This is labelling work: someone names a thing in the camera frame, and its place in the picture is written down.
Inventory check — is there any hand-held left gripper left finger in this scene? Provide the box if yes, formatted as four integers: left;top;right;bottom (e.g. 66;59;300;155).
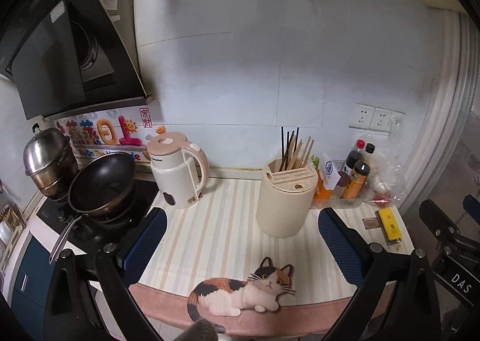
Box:
49;207;168;341

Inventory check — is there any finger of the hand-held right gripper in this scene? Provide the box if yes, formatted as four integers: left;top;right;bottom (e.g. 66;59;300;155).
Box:
462;195;480;219
419;199;462;252

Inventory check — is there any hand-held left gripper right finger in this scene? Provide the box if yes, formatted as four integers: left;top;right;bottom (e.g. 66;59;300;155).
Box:
318;207;443;341

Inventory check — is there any beige ribbed chopstick holder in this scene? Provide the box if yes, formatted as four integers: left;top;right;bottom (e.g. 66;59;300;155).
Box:
256;157;316;238

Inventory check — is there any clear plastic organizer tray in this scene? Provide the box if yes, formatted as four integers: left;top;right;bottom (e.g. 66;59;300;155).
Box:
310;159;370;210

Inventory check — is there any black induction cooktop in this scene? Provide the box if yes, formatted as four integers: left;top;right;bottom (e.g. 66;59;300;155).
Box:
35;176;160;252

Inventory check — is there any clear plastic bag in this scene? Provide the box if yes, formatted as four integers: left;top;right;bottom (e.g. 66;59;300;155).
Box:
369;154;407;210

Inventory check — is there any soy sauce bottle orange label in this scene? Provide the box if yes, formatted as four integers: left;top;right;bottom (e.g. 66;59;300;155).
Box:
342;143;376;200

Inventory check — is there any jar with brown lid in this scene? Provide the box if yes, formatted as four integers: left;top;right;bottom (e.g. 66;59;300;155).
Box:
335;172;351;198

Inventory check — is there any striped cat print tablecloth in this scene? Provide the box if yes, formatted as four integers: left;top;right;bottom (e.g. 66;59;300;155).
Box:
127;166;417;338

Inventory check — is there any cream and pink electric kettle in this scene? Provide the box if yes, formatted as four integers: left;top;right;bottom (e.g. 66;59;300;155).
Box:
146;131;210;210

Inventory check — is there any black frying pan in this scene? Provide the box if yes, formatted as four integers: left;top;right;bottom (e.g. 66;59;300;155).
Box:
49;151;136;264

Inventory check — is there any white and orange packet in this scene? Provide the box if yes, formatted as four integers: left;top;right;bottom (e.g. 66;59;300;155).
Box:
317;152;344;200

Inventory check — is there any dark bottle red cap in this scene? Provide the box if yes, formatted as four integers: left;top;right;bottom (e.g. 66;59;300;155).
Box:
345;139;366;178

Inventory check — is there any blue cabinet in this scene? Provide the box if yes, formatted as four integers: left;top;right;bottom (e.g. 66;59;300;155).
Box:
10;234;57;313

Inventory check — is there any steel pot with lid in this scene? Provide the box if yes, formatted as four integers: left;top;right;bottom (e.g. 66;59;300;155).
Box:
23;124;79;201

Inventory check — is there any black range hood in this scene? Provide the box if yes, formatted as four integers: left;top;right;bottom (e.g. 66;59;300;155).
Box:
0;0;154;120

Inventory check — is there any white wall socket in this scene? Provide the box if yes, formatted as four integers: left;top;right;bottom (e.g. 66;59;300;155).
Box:
390;110;406;133
369;106;393;132
349;103;376;130

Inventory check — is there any colourful wall sticker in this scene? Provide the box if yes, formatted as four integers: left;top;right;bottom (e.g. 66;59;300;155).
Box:
56;106;167;163

